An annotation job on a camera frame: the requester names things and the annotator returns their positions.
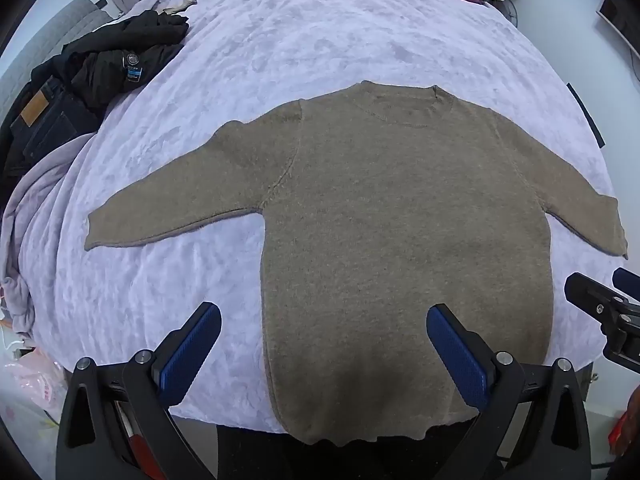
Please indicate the red packet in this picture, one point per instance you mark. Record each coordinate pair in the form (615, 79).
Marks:
(625, 425)

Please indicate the cream cloth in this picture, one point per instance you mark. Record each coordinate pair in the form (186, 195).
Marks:
(175, 5)

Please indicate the dark blue jeans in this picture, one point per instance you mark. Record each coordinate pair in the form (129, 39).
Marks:
(42, 120)

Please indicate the pink plastic bag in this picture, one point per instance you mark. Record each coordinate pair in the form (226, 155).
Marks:
(35, 385)

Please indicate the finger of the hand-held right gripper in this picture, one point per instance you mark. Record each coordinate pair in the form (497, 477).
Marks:
(627, 279)
(587, 292)

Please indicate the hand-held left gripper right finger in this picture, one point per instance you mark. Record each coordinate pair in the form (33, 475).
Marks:
(457, 355)

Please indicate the brown knit sweater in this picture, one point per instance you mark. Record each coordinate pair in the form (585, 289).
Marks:
(390, 240)

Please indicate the lavender fleece blanket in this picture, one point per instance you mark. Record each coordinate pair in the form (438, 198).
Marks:
(280, 55)

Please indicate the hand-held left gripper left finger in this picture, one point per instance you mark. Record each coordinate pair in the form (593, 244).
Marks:
(192, 347)

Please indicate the black jacket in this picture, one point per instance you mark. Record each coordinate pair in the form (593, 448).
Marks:
(117, 47)

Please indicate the black monitor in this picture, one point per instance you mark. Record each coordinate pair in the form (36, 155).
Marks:
(622, 25)

